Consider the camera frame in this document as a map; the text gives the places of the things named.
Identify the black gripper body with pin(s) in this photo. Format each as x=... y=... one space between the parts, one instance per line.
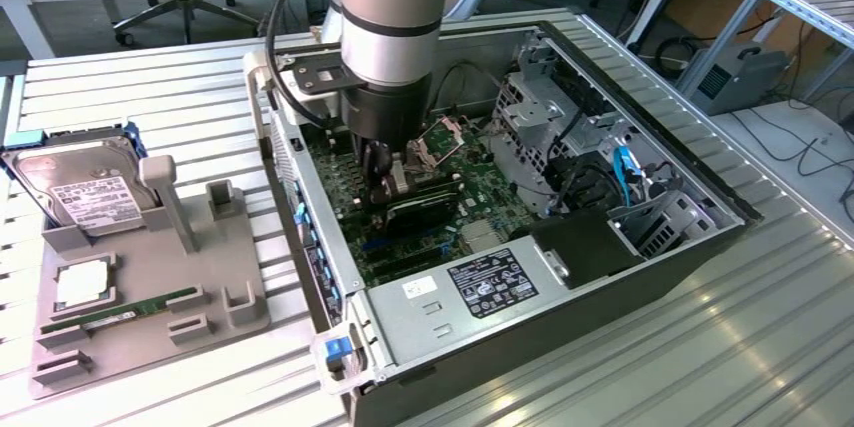
x=387 y=112

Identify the green graphics card black fan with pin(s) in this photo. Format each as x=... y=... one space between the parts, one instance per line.
x=427 y=214

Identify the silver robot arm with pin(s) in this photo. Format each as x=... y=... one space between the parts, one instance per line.
x=394 y=12

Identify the metal socket cover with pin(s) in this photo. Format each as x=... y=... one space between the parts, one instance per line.
x=447 y=139

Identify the blue expansion slot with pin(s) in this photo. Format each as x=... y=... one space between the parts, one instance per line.
x=377 y=245

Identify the green motherboard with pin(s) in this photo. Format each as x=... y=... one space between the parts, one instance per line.
x=487 y=182

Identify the silver chipset heatsink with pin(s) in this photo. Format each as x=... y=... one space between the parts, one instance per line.
x=482 y=237

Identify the perforated metal drive cage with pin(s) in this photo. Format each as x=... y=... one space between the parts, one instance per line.
x=527 y=157

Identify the grey case corner fixture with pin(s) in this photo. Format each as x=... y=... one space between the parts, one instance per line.
x=339 y=382
x=257 y=62

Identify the grey power supply unit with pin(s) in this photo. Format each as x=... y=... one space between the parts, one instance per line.
x=414 y=327

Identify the black plastic shroud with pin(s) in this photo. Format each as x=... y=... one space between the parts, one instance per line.
x=587 y=247

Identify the blue case latch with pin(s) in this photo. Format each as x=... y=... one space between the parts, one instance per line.
x=337 y=348

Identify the black office chair base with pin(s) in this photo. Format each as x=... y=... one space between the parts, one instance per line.
x=187 y=9

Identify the black open PC case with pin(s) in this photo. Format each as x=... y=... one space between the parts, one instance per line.
x=601 y=307

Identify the metal disk bay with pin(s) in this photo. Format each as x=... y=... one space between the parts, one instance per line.
x=668 y=227

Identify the grey parts rack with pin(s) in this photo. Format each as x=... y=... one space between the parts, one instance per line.
x=147 y=297

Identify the silver hard disk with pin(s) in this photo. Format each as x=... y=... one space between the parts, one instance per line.
x=87 y=187

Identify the green RAM stick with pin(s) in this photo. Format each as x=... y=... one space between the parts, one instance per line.
x=120 y=312

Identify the silver CPU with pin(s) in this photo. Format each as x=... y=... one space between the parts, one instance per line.
x=83 y=284

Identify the grey floor unit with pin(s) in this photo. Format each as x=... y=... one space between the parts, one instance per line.
x=741 y=77

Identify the blue disk caddy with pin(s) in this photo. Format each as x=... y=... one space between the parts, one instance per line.
x=23 y=139

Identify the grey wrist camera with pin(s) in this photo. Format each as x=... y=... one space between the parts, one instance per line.
x=321 y=92

